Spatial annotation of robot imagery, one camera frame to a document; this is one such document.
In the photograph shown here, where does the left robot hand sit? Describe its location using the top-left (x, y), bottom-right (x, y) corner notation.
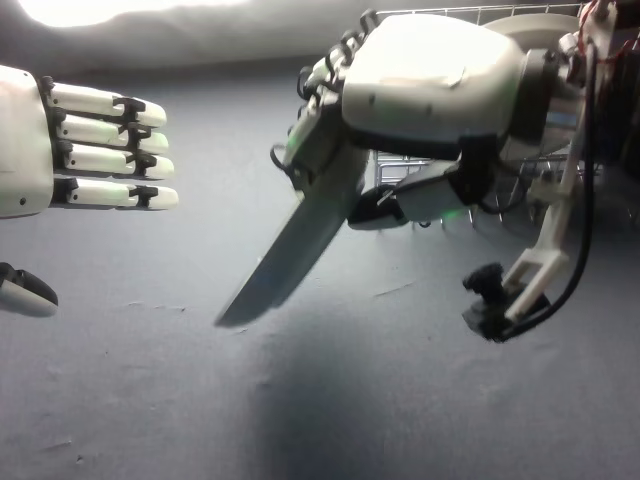
top-left (0, 64), bottom-right (180, 319)

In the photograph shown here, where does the silver wire rack shelf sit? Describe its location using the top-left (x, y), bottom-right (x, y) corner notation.
top-left (372, 2), bottom-right (640, 236)

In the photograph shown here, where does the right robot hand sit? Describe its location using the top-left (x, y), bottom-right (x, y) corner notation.
top-left (269, 8), bottom-right (529, 232)

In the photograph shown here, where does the white plate with dark rim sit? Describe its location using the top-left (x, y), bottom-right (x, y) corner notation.
top-left (213, 134), bottom-right (372, 330)
top-left (479, 13), bottom-right (586, 161)

